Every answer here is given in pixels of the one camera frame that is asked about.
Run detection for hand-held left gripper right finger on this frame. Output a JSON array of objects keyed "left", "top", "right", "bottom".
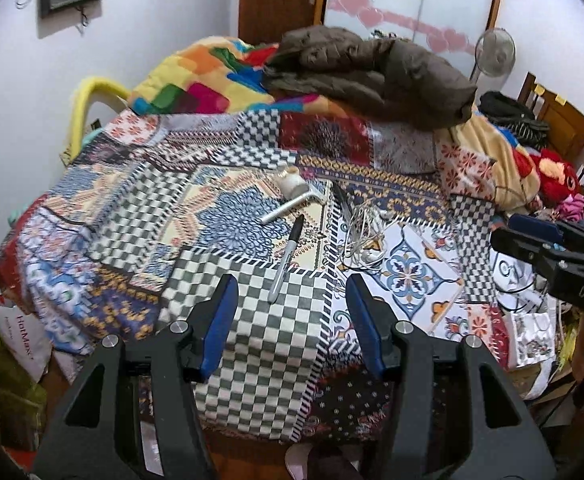
[{"left": 346, "top": 273, "right": 558, "bottom": 480}]

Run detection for pink slipper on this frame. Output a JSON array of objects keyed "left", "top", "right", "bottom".
[{"left": 284, "top": 442, "right": 323, "bottom": 480}]

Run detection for pink cloth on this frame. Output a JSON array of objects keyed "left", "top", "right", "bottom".
[{"left": 557, "top": 192, "right": 584, "bottom": 221}]

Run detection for white plastic bag red print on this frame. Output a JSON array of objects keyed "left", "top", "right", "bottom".
[{"left": 0, "top": 292, "right": 53, "bottom": 383}]

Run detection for colourful block fleece blanket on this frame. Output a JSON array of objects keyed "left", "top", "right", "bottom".
[{"left": 129, "top": 35, "right": 333, "bottom": 116}]

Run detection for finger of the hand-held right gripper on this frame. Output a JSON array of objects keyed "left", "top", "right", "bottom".
[
  {"left": 490, "top": 229, "right": 584, "bottom": 286},
  {"left": 509, "top": 214, "right": 584, "bottom": 258}
]

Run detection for thin black tool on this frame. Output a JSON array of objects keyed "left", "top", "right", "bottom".
[{"left": 331, "top": 182, "right": 355, "bottom": 226}]

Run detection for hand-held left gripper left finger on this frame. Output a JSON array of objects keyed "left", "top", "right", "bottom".
[{"left": 34, "top": 274, "right": 240, "bottom": 480}]

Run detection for standing fan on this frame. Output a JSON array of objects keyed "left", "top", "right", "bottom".
[{"left": 469, "top": 28, "right": 516, "bottom": 93}]

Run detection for silver metal handle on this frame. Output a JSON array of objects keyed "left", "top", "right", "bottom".
[{"left": 260, "top": 184, "right": 329, "bottom": 224}]

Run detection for patterned patchwork bedspread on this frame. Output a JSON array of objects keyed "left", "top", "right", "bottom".
[{"left": 0, "top": 105, "right": 568, "bottom": 446}]

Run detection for white printed packet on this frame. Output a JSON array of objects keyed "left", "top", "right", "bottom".
[{"left": 502, "top": 305, "right": 568, "bottom": 371}]

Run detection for black bag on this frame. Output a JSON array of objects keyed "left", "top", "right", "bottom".
[{"left": 479, "top": 91, "right": 550, "bottom": 146}]

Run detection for red plush toy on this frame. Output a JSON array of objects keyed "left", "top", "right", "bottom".
[{"left": 514, "top": 147, "right": 584, "bottom": 206}]

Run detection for tangled white cables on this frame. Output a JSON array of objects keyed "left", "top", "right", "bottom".
[{"left": 339, "top": 200, "right": 403, "bottom": 271}]

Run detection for beige fleece blanket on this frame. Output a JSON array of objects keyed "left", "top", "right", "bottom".
[{"left": 449, "top": 115, "right": 543, "bottom": 211}]

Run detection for brown puffy jacket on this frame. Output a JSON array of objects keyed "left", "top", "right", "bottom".
[{"left": 262, "top": 25, "right": 479, "bottom": 128}]

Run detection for black marker pen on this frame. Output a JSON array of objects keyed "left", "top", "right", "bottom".
[{"left": 268, "top": 214, "right": 306, "bottom": 304}]

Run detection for brown wooden door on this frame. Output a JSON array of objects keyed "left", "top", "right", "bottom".
[{"left": 238, "top": 0, "right": 330, "bottom": 46}]

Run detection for tape roll in plastic wrap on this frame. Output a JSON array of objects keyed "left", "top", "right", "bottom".
[{"left": 278, "top": 166, "right": 305, "bottom": 196}]

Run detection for yellow foam tube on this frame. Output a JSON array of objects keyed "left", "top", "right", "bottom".
[{"left": 69, "top": 76, "right": 133, "bottom": 161}]

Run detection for wooden chair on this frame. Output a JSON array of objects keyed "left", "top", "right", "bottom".
[{"left": 517, "top": 72, "right": 584, "bottom": 196}]

